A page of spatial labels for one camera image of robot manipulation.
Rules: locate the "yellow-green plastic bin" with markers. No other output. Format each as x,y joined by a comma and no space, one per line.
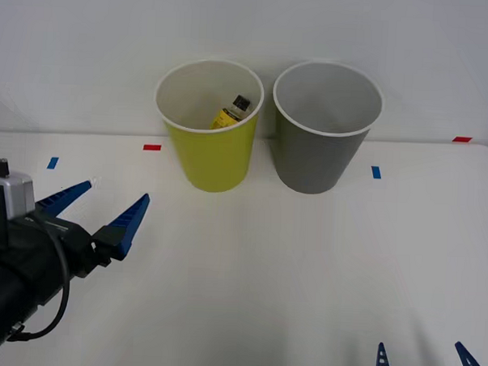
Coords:
212,157

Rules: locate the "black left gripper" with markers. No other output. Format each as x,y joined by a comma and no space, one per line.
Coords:
47,247

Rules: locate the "grey plastic bin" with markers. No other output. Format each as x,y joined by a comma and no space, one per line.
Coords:
314,161

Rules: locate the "yellow label plastic bottle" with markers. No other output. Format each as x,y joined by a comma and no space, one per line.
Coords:
226,118

